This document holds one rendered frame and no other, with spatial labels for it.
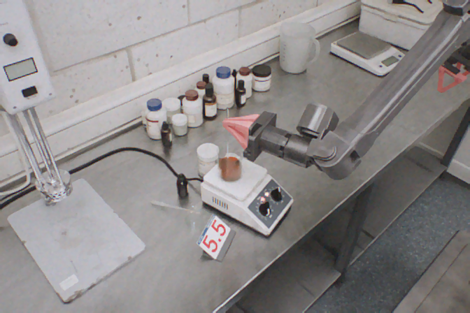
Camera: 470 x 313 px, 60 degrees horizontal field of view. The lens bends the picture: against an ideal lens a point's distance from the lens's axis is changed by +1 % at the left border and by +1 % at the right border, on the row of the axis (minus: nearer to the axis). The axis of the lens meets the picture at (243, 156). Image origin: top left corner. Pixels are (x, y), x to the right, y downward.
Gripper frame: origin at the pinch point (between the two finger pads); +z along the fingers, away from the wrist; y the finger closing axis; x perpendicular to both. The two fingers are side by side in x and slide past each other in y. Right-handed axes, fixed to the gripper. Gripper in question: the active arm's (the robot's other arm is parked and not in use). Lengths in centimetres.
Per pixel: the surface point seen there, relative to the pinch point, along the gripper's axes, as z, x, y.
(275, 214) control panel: -13.3, 22.4, -0.4
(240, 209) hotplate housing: -6.2, 20.5, 4.2
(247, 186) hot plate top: -5.5, 17.1, -0.3
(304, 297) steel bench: -21, 93, -24
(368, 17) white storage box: -1, 18, -114
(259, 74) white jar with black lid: 17, 19, -50
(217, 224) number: -2.8, 23.2, 8.8
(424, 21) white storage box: -24, 12, -108
